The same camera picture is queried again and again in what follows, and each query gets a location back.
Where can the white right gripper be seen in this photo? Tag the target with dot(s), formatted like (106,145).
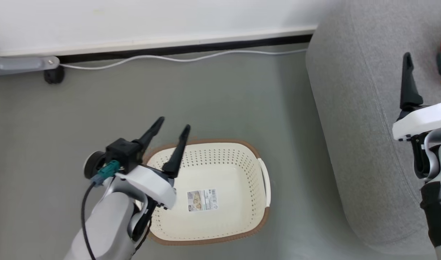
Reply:
(426,119)

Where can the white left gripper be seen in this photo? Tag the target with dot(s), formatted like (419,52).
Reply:
(151,184)

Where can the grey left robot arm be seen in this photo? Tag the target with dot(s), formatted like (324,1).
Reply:
(104,224)

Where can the cream perforated laundry basket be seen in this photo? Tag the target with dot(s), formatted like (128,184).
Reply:
(224,216)

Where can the paper label sticker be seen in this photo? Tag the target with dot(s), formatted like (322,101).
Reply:
(202,200)

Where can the grey fabric sofa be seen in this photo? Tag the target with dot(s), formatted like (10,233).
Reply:
(350,108)

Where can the black floor edge strip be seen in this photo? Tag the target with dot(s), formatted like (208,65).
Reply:
(206,46)

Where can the black caster wheel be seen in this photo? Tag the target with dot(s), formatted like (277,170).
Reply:
(54,76)

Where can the grey metal base leg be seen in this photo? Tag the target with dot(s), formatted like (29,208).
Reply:
(18,64)

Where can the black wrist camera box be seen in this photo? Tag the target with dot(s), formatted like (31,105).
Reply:
(122,153)

